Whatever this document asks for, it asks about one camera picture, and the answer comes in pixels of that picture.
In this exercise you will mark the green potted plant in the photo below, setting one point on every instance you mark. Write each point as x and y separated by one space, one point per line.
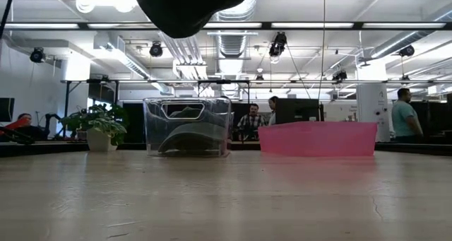
106 126

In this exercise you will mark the black desk monitor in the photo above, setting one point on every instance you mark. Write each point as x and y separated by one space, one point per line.
300 110

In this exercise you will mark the black wall monitor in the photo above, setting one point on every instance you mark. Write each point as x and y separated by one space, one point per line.
7 109

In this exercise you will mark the silver ceiling air duct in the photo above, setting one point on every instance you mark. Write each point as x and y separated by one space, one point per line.
231 45

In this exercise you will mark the olive green cap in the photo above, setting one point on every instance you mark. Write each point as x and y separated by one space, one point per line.
194 135

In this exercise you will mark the black ceiling spotlight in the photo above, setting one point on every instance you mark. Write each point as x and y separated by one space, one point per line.
37 54
156 50
259 77
407 51
339 75
278 45

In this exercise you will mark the person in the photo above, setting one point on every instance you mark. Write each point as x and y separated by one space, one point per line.
272 108
404 117
24 118
252 122

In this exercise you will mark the background black robot arm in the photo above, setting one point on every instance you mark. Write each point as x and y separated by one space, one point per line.
47 122

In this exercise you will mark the clear plastic bin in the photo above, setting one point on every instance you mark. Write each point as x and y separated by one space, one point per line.
152 128

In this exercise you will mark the dark grey cap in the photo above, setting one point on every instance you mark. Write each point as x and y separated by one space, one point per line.
187 11

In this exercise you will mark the black background workstation frame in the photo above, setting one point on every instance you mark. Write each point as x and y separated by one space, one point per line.
67 92

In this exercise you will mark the black aluminium table frame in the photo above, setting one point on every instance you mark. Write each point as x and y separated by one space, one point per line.
53 147

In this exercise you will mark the pink plastic bin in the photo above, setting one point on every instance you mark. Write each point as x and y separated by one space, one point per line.
318 138

